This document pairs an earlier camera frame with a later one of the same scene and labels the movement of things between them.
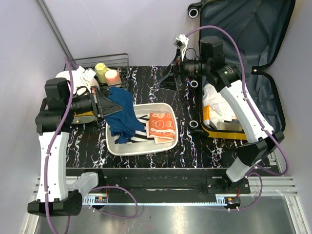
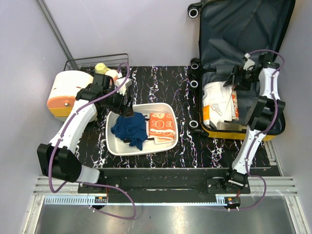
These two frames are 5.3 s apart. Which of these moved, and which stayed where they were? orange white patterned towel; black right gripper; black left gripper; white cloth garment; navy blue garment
Moved: navy blue garment; black right gripper; black left gripper
Stayed: white cloth garment; orange white patterned towel
